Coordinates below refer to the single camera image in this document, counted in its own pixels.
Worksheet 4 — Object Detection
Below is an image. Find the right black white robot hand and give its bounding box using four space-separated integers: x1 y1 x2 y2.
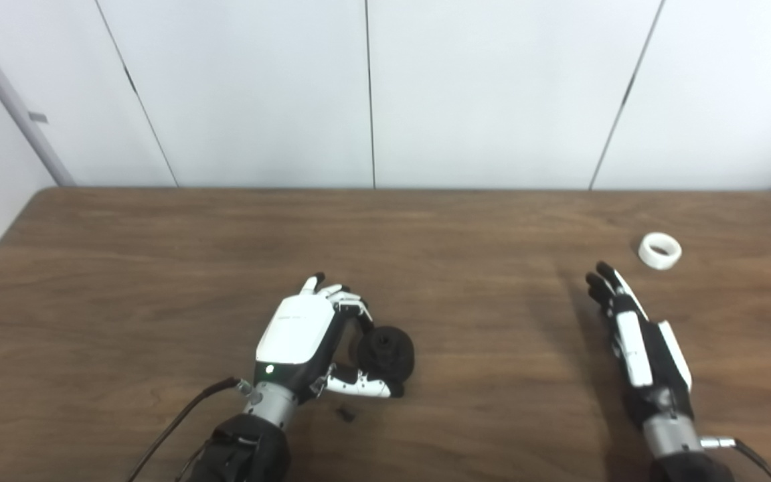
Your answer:
585 261 694 429

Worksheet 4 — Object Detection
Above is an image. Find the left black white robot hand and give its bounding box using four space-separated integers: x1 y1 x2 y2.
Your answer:
255 272 405 402

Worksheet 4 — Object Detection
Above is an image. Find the white plastic ring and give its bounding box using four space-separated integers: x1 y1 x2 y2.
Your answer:
638 232 683 270

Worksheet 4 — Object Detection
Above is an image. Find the round black gear part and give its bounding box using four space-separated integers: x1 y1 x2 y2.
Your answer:
357 326 416 382

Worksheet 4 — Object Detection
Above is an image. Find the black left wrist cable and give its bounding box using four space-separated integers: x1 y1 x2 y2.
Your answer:
126 377 252 482

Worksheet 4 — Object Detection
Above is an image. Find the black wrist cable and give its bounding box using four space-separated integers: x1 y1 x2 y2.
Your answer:
700 436 771 482
126 377 252 482

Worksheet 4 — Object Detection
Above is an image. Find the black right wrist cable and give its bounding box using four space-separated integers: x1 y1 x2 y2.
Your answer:
700 436 771 482

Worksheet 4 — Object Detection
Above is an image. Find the grey wall corner trim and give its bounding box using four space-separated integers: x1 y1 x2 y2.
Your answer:
0 7 77 187

